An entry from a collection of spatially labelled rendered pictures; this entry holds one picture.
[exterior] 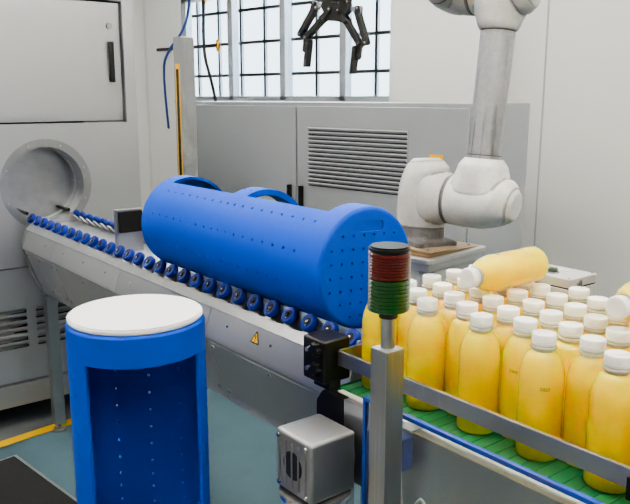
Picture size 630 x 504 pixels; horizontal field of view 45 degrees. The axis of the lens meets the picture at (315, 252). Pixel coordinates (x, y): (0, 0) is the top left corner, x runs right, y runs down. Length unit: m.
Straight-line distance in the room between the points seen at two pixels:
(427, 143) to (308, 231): 1.88
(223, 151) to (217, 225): 2.57
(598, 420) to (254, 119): 3.37
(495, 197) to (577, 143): 2.32
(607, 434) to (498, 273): 0.40
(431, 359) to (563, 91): 3.31
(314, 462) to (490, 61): 1.35
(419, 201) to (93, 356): 1.21
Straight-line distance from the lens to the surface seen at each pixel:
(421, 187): 2.36
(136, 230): 2.78
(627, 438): 1.22
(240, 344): 1.96
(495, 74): 2.31
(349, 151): 3.80
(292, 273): 1.71
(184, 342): 1.54
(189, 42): 3.03
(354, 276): 1.70
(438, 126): 3.47
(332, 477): 1.46
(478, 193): 2.27
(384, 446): 1.21
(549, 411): 1.27
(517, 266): 1.50
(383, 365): 1.16
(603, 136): 4.48
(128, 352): 1.51
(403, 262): 1.11
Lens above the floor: 1.48
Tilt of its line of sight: 12 degrees down
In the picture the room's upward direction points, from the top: straight up
